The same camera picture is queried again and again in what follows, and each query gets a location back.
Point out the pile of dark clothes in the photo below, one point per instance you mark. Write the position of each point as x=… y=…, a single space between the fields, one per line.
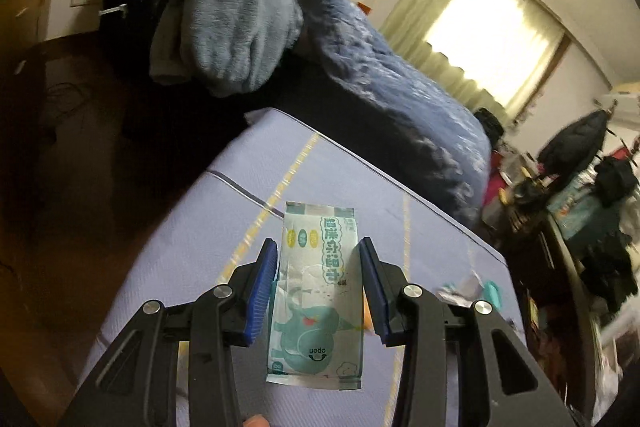
x=608 y=269

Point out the white paper trash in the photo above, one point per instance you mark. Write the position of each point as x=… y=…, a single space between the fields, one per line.
x=462 y=294

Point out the light blue checked tablecloth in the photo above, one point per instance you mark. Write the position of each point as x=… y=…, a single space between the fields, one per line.
x=277 y=165

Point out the dark wooden sideboard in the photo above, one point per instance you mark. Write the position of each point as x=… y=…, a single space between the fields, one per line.
x=558 y=325

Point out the teal round plastic lid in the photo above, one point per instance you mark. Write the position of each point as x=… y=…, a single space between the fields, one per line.
x=491 y=293

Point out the teal cartoon bag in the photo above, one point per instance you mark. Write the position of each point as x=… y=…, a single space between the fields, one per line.
x=574 y=207

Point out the orange bedside box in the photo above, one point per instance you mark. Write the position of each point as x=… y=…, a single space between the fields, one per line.
x=366 y=9

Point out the light blue fleece blanket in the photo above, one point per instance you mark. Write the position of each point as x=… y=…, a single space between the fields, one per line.
x=235 y=45

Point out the green wet wipes packet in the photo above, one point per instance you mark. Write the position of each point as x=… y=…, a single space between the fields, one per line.
x=316 y=312

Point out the dark blue patterned duvet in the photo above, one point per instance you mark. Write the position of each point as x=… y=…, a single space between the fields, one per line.
x=429 y=141

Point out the green sheer window curtain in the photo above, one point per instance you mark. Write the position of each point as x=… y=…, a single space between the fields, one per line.
x=484 y=53

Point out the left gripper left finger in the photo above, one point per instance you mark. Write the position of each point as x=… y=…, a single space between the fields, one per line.
x=134 y=383

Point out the black coat on rack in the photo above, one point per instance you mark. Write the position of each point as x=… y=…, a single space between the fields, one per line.
x=573 y=148

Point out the black suitcase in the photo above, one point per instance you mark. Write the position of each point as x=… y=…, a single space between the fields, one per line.
x=491 y=126

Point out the white wall air conditioner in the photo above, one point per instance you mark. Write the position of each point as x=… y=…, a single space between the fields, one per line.
x=624 y=101

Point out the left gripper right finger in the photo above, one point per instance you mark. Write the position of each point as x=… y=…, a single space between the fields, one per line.
x=499 y=381

